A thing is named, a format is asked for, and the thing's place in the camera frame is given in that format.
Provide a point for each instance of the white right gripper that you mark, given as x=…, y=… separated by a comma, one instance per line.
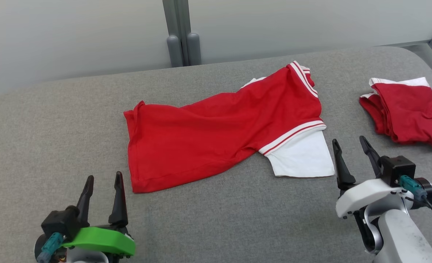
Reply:
x=369, y=193

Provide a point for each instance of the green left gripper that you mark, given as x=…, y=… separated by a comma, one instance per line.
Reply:
x=103, y=239

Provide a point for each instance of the red shorts with white stripe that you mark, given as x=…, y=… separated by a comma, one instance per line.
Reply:
x=409, y=109

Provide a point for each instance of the red Bulls jersey white sleeves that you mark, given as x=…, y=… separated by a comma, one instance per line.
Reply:
x=201, y=135

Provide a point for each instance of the grey fabric sofa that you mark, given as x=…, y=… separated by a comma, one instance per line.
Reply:
x=219, y=219

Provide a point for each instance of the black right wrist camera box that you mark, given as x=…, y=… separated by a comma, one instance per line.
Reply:
x=398, y=170

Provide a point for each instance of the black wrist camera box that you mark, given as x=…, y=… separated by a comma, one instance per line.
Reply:
x=59, y=223
x=398, y=170

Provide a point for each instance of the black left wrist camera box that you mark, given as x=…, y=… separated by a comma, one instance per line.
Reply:
x=59, y=223

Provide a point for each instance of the grey double partition post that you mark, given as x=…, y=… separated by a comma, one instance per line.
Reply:
x=181, y=29

